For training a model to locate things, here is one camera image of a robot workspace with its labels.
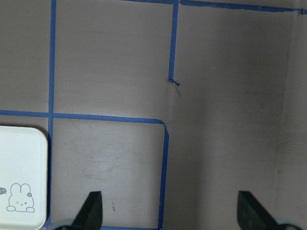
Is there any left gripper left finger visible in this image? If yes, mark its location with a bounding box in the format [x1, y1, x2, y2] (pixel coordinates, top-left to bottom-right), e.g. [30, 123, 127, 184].
[71, 191, 103, 227]

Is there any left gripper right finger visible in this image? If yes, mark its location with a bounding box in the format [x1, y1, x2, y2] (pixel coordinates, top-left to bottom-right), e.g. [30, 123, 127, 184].
[236, 191, 279, 227]

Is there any cream serving tray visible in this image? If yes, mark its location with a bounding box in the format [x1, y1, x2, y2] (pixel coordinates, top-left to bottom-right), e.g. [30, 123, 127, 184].
[0, 126, 48, 230]

